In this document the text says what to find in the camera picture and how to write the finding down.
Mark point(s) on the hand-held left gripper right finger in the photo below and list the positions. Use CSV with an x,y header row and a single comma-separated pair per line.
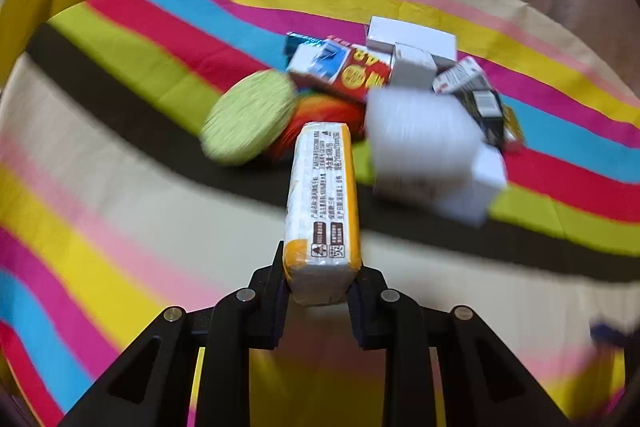
x,y
365,312

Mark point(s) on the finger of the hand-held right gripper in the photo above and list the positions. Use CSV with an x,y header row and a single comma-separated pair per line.
x,y
607,333

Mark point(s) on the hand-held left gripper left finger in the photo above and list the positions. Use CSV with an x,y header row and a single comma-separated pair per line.
x,y
272,307

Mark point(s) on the yellow white tissue pack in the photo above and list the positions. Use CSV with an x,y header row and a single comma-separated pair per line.
x,y
322,207

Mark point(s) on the gold packet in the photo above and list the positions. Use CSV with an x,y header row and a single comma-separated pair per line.
x,y
512,129

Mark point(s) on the large white box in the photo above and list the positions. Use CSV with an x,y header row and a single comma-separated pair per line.
x,y
420,142

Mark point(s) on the striped colourful cloth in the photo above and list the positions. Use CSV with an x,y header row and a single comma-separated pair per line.
x,y
125,187

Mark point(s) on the green round sponge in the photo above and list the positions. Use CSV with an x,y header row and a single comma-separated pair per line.
x,y
247,117

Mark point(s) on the red medicine box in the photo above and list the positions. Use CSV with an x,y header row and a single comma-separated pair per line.
x,y
360,77

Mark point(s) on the small white cube box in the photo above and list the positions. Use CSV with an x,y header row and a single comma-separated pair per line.
x,y
410,67

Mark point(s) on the blue white small box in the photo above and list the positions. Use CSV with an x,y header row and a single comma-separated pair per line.
x,y
320,62

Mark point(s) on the white box with barcode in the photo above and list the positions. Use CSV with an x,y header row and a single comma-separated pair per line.
x,y
457,74

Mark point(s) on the teal foil packet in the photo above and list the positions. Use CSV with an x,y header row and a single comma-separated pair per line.
x,y
300,41

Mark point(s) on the long white box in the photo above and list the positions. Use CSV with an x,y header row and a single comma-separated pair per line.
x,y
400,32

